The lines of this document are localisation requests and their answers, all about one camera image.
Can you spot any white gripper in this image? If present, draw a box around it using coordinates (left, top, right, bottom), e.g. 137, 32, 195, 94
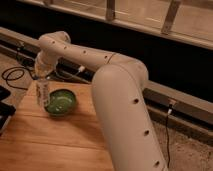
34, 53, 58, 78

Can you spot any white labelled plastic bottle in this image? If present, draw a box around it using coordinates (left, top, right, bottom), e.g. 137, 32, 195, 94
36, 79, 50, 107

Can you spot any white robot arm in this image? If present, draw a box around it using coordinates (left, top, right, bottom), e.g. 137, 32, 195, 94
35, 31, 169, 171

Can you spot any green ceramic bowl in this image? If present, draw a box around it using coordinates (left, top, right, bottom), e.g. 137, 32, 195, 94
45, 89, 77, 117

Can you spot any black device at left edge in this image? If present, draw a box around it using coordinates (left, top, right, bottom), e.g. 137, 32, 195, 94
0, 85, 16, 136

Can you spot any black coiled cable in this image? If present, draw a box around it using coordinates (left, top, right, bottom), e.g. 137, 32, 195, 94
1, 66, 38, 90

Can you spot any white cable with plug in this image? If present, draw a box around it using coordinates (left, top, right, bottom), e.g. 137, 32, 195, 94
49, 65, 88, 81

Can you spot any black cable at right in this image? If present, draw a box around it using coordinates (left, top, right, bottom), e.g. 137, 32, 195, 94
164, 103, 176, 168

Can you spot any grey metal floor rail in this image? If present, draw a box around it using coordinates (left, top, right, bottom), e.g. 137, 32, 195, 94
0, 27, 213, 133

